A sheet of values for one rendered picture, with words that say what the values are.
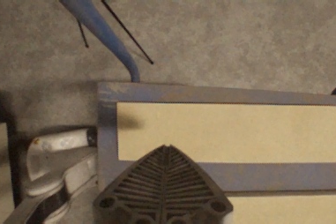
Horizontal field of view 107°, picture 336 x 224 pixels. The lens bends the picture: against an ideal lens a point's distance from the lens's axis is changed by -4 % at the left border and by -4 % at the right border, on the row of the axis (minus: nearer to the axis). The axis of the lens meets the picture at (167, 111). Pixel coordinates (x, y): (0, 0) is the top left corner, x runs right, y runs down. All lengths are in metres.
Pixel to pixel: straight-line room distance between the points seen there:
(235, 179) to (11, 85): 2.18
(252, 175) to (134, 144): 0.28
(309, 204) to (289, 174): 0.08
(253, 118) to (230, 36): 1.30
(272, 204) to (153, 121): 0.33
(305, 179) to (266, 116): 0.20
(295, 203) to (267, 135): 0.18
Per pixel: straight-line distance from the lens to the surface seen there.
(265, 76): 1.64
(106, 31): 0.24
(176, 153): 0.16
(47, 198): 0.97
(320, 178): 0.51
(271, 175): 0.42
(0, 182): 1.95
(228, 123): 0.31
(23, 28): 2.16
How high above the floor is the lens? 1.34
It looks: 84 degrees down
